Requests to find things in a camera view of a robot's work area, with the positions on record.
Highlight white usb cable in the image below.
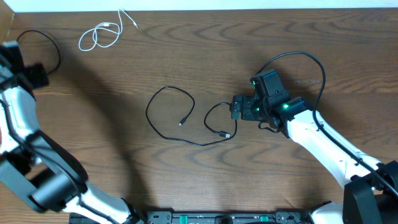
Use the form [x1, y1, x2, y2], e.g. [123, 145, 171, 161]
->
[78, 8, 140, 52]

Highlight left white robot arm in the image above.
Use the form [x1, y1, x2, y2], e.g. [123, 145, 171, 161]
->
[1, 41, 148, 223]

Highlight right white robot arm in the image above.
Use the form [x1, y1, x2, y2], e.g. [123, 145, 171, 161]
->
[230, 70, 397, 223]

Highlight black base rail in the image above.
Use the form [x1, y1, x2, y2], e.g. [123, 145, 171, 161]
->
[68, 210, 346, 224]

